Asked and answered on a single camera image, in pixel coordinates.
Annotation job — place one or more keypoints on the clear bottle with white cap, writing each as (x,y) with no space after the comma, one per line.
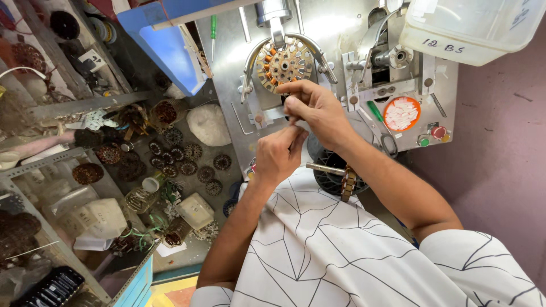
(140,199)

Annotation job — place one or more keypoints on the yellow indicator lamp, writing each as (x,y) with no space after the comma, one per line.
(445,138)

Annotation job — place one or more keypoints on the person's left hand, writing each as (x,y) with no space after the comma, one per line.
(275,157)

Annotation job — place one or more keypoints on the orange round lid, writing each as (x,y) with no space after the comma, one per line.
(385,121)

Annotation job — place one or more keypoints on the steel winding machine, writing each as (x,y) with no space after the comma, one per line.
(332,25)

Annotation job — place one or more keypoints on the black plastic basket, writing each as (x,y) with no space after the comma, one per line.
(328,164)

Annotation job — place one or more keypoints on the thin green screwdriver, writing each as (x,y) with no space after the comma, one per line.
(213,30)

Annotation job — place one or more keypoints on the pile of white paper strips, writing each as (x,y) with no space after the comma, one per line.
(402,113)

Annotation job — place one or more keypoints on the green push button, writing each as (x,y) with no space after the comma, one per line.
(423,142)

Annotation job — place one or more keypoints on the stator core with steel shaft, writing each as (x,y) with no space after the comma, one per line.
(349,183)

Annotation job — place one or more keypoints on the small white paper strip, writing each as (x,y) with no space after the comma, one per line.
(303,124)

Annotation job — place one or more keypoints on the white rectangular plastic container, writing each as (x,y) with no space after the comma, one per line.
(195,211)

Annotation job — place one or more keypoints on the translucent plastic container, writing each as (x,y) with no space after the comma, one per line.
(469,30)

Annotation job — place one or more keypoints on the round stator core with copper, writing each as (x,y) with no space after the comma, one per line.
(295,64)

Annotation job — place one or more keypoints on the green stubby screwdriver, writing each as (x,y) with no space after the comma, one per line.
(374,110)

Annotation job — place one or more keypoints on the white plastic bag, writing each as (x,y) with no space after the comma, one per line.
(209,124)

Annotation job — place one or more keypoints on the red push button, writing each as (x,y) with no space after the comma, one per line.
(438,131)

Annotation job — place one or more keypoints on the person's right hand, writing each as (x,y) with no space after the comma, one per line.
(328,113)

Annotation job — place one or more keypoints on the metal shelf rack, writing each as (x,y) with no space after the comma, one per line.
(51,106)

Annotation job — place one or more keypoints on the light blue crate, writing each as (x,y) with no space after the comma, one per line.
(137,288)

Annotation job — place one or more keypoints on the blue plastic bin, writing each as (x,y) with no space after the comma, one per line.
(170,55)

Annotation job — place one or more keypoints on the person's white patterned shirt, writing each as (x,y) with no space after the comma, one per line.
(341,256)

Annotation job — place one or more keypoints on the person's right fingers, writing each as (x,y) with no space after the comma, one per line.
(298,87)

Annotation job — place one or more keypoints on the group of wound stator cores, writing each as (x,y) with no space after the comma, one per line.
(187,166)

